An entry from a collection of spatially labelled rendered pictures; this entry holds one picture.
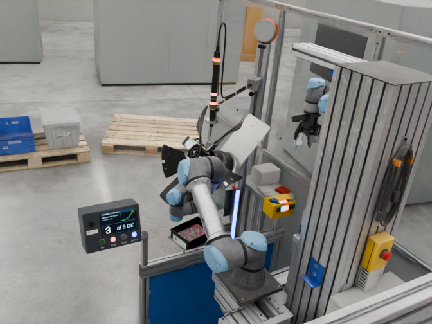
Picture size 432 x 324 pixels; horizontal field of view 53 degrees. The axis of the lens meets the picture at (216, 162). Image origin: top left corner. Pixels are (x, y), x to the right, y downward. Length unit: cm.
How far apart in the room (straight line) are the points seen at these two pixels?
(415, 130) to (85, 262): 282
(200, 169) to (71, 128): 336
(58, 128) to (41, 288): 214
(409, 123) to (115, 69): 676
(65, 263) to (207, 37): 542
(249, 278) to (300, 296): 22
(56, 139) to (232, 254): 369
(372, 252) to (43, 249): 287
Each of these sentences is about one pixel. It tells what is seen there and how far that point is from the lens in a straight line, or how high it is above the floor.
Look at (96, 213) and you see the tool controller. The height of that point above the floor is 125.
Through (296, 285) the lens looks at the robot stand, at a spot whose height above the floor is 109.
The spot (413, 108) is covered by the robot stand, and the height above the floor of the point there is 194.
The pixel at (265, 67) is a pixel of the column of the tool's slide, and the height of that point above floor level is 165.
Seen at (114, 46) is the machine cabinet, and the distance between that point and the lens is 781.
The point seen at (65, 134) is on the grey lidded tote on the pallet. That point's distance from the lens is 518.
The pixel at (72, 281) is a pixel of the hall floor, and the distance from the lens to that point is 356.
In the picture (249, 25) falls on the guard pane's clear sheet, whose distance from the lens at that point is 344.
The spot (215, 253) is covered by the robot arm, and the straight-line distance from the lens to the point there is 176.
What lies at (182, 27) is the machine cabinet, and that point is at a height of 106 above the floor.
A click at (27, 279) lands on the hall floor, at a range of 365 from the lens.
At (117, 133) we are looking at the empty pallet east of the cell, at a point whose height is 14.
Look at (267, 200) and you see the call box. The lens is 251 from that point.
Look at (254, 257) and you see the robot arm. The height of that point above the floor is 121.
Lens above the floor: 234
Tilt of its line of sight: 26 degrees down
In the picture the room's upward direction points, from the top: 5 degrees clockwise
